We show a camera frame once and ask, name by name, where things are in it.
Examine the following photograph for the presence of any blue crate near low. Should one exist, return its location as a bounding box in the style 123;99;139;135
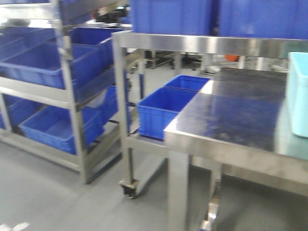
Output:
137;87;196;140

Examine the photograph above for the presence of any blue crate low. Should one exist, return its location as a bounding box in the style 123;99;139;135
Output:
137;87;196;140
164;75;210;91

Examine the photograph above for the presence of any blue crate far low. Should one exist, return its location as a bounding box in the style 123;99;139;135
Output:
164;75;210;91

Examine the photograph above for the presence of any steel flow rack left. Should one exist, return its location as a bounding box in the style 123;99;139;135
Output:
0;0;130;185

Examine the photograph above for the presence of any blue crate rack lower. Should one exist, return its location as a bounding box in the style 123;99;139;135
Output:
18;106;104;154

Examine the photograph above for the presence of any blue crate rack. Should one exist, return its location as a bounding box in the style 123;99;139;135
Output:
18;106;104;154
0;42;103;89

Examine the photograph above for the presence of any blue crate top middle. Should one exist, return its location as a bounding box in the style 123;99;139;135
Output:
130;0;219;35

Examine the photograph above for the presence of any blue crate rack upper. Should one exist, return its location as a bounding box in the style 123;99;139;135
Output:
0;42;103;89

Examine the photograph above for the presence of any blue crate top right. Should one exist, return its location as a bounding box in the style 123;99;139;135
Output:
218;0;308;39

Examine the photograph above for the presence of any light cyan plastic tub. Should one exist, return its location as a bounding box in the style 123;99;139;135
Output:
286;52;308;137

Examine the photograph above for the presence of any stainless steel workbench frame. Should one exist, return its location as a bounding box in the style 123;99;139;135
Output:
112;31;308;199

